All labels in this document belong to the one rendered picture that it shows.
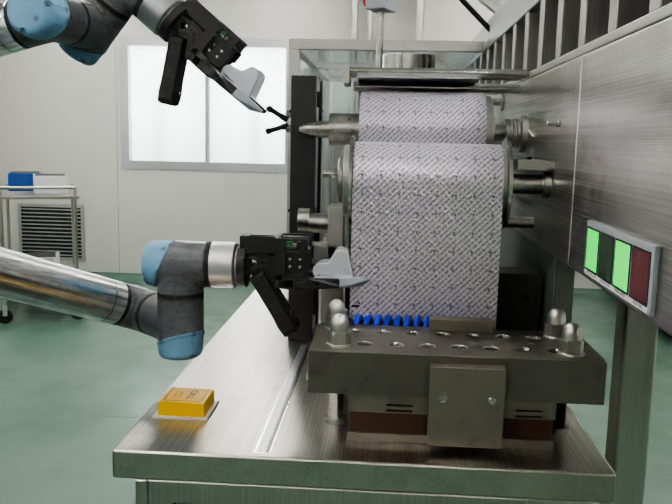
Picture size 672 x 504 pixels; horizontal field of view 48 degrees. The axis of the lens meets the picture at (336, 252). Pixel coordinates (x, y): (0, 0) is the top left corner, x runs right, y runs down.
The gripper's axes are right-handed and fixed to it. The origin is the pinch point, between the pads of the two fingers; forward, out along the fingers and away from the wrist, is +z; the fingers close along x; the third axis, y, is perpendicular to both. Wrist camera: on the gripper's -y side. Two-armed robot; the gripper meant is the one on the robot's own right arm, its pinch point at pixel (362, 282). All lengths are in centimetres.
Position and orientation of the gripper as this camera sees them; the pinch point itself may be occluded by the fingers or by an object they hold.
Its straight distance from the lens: 121.9
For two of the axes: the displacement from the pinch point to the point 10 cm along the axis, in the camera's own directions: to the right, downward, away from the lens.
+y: 0.2, -9.9, -1.4
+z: 10.0, 0.3, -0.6
